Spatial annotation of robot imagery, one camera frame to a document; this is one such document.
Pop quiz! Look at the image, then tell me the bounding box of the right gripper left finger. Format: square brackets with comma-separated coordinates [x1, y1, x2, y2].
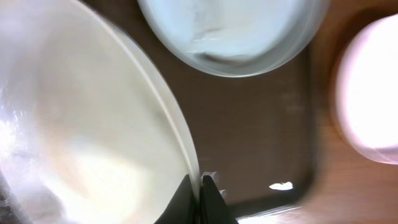
[155, 174, 195, 224]

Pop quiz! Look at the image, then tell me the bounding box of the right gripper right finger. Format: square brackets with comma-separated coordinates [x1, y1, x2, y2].
[200, 175, 238, 224]

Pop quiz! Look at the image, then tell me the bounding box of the white plate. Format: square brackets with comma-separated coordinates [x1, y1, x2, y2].
[1, 1, 200, 223]
[335, 14, 397, 165]
[138, 0, 330, 77]

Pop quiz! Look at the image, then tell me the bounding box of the brown large tray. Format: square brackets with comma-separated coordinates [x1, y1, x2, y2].
[86, 0, 317, 218]

